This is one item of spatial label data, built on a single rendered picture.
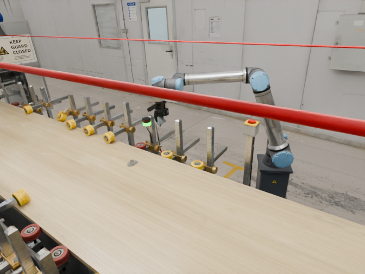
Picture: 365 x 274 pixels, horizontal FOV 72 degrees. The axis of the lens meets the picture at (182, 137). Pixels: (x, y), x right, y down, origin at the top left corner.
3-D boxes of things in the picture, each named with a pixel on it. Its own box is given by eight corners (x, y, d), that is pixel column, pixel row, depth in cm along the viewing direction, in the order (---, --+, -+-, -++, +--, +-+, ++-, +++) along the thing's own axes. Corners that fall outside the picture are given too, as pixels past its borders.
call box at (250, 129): (247, 131, 148) (248, 118, 145) (258, 133, 145) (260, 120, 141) (242, 135, 143) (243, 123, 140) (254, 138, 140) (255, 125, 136)
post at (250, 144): (243, 192, 167) (248, 131, 146) (250, 195, 164) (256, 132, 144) (240, 196, 163) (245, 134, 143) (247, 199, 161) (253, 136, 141)
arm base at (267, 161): (260, 155, 225) (262, 145, 221) (283, 156, 222) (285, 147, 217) (263, 167, 208) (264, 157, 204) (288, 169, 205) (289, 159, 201)
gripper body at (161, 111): (162, 118, 185) (161, 103, 180) (153, 116, 190) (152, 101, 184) (169, 115, 191) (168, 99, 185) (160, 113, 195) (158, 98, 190)
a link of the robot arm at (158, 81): (163, 78, 172) (149, 79, 174) (164, 96, 178) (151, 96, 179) (165, 75, 181) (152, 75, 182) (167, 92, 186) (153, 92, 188)
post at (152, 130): (156, 168, 209) (150, 114, 188) (159, 170, 208) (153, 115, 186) (153, 170, 207) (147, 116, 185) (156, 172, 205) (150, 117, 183)
